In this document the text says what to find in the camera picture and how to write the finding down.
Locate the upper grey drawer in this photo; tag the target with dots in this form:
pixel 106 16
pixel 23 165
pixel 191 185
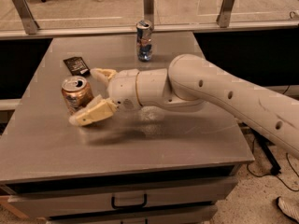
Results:
pixel 89 201

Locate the right metal bracket post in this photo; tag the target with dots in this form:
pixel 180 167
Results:
pixel 223 19

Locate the redbull can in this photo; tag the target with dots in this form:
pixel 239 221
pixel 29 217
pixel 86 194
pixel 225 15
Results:
pixel 143 40

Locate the black snack packet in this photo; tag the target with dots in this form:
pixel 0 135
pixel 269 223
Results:
pixel 77 66

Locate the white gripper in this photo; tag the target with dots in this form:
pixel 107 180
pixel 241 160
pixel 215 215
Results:
pixel 123 88

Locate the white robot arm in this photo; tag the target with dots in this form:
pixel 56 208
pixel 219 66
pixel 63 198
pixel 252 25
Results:
pixel 184 85

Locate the grey drawer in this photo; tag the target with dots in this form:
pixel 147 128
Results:
pixel 89 201
pixel 179 215

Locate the black metal stand leg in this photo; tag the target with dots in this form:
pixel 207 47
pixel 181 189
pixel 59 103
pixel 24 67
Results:
pixel 262 142

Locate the black drawer handle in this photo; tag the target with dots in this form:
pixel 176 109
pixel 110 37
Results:
pixel 134 202

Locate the middle metal bracket post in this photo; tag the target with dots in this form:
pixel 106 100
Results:
pixel 149 10

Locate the lower grey drawer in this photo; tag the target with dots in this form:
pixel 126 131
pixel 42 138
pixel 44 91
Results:
pixel 179 215

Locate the white shoe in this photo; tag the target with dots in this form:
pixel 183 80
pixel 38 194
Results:
pixel 289 207

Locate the metal bracket post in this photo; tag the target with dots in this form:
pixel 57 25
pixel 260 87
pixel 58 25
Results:
pixel 149 10
pixel 29 24
pixel 223 19

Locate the left metal bracket post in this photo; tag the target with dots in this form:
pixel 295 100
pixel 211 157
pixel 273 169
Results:
pixel 29 24

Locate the orange soda can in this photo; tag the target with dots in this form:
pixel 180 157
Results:
pixel 77 93

